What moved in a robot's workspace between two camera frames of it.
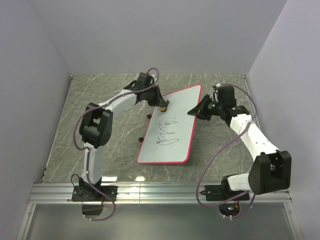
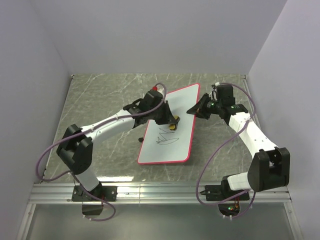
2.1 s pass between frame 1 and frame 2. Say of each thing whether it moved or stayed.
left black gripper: moved
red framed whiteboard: stayed
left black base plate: stayed
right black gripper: stayed
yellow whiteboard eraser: moved
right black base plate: stayed
